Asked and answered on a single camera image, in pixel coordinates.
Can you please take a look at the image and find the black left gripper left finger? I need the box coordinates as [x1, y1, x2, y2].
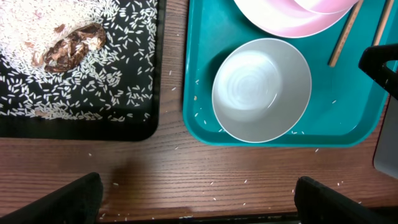
[1, 172, 103, 224]

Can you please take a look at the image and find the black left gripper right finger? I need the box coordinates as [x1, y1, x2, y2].
[294, 176, 392, 224]

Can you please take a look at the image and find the grey bowl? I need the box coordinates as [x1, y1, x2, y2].
[211, 38, 312, 144]

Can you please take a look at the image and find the white large plate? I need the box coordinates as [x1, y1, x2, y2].
[234, 0, 351, 38]

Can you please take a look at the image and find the wooden chopstick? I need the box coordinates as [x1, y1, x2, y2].
[328, 0, 364, 67]
[373, 0, 394, 46]

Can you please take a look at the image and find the pink small plate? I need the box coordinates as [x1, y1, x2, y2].
[295, 0, 358, 14]

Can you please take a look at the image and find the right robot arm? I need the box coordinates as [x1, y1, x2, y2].
[358, 44, 398, 99]

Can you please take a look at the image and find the grey dishwasher rack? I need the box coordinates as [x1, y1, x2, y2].
[373, 97, 398, 179]

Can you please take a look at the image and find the black food waste tray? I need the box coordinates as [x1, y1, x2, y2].
[0, 0, 167, 142]

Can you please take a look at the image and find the spilled white rice pile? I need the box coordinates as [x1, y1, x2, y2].
[0, 0, 159, 123]

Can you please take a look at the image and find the brown food scrap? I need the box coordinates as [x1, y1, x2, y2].
[31, 22, 106, 73]

